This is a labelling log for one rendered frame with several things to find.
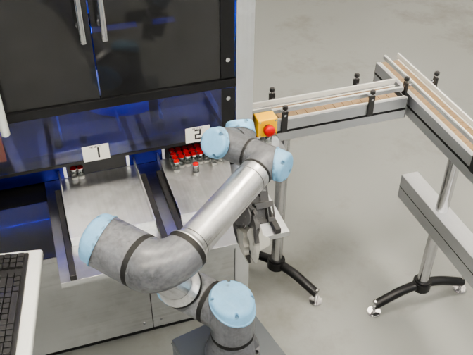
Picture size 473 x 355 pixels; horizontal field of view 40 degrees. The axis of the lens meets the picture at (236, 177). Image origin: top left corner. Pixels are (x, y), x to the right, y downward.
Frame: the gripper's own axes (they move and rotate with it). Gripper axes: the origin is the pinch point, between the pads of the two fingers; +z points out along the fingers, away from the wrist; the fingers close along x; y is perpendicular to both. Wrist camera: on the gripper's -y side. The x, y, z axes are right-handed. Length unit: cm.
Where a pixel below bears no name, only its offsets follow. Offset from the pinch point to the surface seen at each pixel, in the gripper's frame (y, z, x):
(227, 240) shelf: 14.7, -2.2, 29.9
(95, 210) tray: -13, -16, 62
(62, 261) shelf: -29, -3, 53
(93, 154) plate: -11, -34, 62
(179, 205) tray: 10, -14, 48
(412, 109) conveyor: 110, -39, 30
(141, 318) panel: 22, 31, 108
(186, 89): 13, -51, 40
